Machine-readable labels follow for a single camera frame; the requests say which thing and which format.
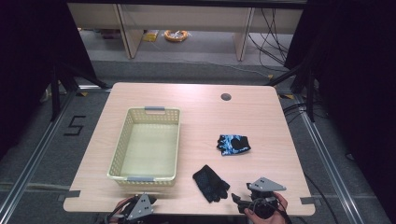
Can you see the person's left hand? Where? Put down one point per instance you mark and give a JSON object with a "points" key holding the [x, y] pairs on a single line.
{"points": [[122, 205]]}

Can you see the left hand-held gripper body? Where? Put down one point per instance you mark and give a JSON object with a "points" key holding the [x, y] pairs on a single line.
{"points": [[140, 207]]}

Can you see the aluminium floor rail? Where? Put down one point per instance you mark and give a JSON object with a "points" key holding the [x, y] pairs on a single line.
{"points": [[34, 158], [330, 168]]}

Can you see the blue patterned fingerless glove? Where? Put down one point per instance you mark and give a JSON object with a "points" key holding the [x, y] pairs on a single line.
{"points": [[229, 143]]}

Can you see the beige desk with panel legs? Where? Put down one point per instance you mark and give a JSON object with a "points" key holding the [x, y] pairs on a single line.
{"points": [[186, 18]]}

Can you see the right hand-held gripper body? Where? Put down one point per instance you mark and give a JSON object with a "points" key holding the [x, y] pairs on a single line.
{"points": [[264, 193]]}

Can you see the person's right hand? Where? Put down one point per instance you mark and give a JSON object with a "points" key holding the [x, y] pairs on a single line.
{"points": [[274, 214]]}

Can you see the yellow packet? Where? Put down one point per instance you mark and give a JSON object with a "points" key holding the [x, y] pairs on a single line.
{"points": [[150, 36]]}

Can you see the grey tape strip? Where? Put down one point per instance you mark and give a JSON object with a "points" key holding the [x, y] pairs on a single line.
{"points": [[71, 194], [308, 200]]}

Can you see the black metal stand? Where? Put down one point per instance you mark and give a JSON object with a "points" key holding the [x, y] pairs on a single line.
{"points": [[309, 93], [56, 93]]}

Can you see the cream plastic perforated basket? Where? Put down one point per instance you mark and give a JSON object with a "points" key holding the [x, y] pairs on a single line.
{"points": [[149, 146]]}

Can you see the grey round table grommet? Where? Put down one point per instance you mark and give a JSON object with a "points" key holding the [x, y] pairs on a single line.
{"points": [[226, 96]]}

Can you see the black curtain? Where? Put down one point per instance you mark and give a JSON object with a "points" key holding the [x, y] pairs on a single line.
{"points": [[28, 62], [355, 93]]}

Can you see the black fingerless glove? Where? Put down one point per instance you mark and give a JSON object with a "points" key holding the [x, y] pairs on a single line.
{"points": [[209, 183]]}

